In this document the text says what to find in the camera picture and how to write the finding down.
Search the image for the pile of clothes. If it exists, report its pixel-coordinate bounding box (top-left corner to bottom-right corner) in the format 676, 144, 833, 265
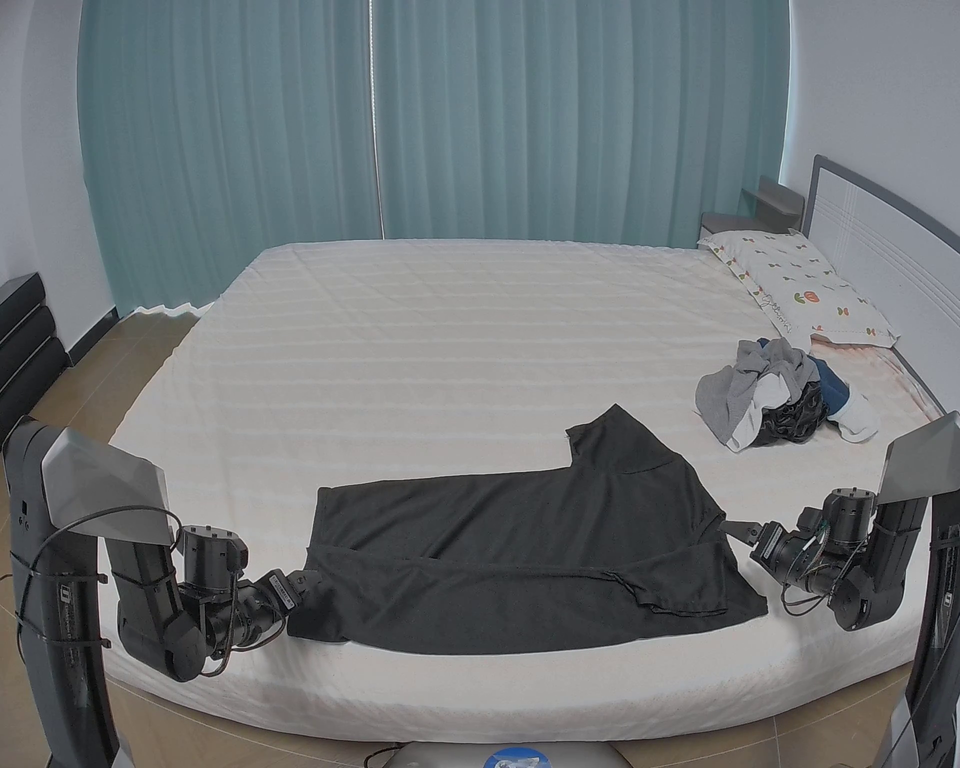
694, 337, 879, 451

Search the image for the white printed pillow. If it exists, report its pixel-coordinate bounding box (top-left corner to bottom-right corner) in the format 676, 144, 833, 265
697, 230, 900, 348

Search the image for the black chest of drawers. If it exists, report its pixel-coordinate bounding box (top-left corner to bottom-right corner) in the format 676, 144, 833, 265
0, 273, 74, 451

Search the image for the grey bedside table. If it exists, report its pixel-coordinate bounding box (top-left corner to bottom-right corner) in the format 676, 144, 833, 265
699, 176, 807, 240

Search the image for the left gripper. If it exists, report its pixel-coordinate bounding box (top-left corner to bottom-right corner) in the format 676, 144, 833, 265
238, 568, 305, 646

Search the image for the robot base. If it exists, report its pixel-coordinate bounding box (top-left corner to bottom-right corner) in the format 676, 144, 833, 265
382, 738, 627, 768

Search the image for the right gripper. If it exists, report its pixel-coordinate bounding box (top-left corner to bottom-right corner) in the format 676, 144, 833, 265
723, 521, 815, 594

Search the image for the bed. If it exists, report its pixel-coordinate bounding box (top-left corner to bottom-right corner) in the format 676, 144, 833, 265
97, 153, 960, 744

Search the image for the blue-green curtain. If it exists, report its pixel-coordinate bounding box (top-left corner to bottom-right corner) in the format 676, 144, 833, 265
372, 0, 792, 250
78, 0, 385, 315

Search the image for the black T-shirt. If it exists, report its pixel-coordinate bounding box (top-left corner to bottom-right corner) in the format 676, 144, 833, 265
287, 403, 768, 655

